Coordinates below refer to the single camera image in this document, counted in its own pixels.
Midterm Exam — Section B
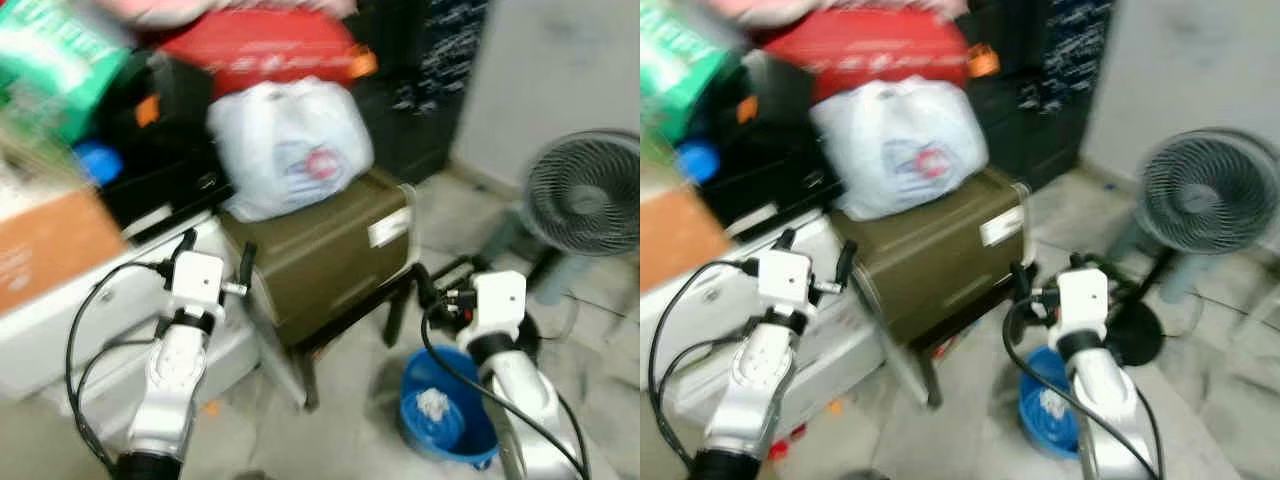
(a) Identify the olive storage box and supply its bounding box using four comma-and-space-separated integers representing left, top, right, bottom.
830, 168, 1034, 346
218, 170, 419, 349

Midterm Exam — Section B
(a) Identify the black suitcase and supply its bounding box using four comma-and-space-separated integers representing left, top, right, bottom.
100, 55, 236, 236
720, 50, 841, 216

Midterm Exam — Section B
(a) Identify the brown cardboard box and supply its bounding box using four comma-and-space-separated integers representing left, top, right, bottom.
640, 185, 731, 294
0, 188, 129, 316

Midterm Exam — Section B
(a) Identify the blue plastic bucket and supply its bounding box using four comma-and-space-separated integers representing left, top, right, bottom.
400, 346, 501, 469
1018, 346, 1086, 459

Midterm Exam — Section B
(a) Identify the blue round cap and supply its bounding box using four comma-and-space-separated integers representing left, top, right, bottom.
75, 140, 123, 188
675, 138, 721, 186

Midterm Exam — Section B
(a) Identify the white plastic bag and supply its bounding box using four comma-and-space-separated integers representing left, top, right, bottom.
810, 78, 991, 221
207, 78, 376, 223

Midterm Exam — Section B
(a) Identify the grey standing fan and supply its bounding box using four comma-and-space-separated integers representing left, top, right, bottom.
1105, 128, 1280, 368
480, 128, 641, 351

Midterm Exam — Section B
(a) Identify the white appliance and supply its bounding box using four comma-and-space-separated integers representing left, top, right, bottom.
0, 215, 266, 411
640, 215, 881, 426

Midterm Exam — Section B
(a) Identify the red bag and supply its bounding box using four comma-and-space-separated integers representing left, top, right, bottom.
155, 10, 376, 101
765, 10, 991, 101

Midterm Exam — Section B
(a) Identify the green printed carton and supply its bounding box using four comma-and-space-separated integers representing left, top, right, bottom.
640, 0, 741, 141
0, 0, 131, 141

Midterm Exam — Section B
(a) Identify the pink cloth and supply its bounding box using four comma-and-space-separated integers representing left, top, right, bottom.
720, 0, 961, 26
100, 0, 361, 26

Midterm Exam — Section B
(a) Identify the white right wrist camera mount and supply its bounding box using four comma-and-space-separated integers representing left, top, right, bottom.
1057, 268, 1113, 349
470, 270, 529, 349

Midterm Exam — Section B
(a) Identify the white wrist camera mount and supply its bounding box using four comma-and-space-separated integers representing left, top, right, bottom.
163, 250, 227, 323
755, 248, 817, 323
1057, 268, 1113, 349
470, 270, 529, 349

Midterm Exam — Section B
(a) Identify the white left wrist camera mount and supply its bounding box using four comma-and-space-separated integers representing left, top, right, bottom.
755, 248, 817, 323
163, 250, 227, 323

